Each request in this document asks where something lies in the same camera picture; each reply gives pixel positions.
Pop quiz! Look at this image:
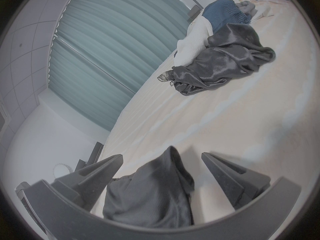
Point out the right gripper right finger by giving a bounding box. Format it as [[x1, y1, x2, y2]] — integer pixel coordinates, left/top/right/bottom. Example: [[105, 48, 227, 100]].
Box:
[[201, 152, 271, 211]]

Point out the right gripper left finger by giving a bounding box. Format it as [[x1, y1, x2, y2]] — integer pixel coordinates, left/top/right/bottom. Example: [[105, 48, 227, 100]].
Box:
[[51, 154, 124, 212]]

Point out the black T-shirt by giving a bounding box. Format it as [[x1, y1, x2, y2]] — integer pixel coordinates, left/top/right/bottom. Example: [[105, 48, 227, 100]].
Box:
[[102, 146, 195, 229]]

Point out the bed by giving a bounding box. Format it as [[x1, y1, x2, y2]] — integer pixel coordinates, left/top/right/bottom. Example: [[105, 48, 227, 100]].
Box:
[[90, 0, 315, 226]]

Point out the pile of clothes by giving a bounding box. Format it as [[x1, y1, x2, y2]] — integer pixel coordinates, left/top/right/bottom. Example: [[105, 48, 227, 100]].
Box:
[[174, 0, 274, 67]]

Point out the black chest of drawers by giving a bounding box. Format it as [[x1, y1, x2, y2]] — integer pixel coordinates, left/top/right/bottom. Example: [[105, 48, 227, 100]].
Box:
[[74, 141, 104, 173]]

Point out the white trash bin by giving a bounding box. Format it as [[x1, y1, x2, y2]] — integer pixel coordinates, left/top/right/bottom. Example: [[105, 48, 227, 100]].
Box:
[[52, 163, 73, 178]]

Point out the blue-green curtain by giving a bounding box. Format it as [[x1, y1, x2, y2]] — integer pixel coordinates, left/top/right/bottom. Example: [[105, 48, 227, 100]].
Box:
[[47, 38, 135, 132], [54, 0, 192, 93]]

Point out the black shiny garment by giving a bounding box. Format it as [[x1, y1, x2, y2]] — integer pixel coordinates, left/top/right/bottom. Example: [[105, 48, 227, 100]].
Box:
[[157, 23, 276, 96]]

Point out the grey bedside table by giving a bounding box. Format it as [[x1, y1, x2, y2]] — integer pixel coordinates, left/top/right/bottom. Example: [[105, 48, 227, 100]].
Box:
[[187, 5, 203, 22]]

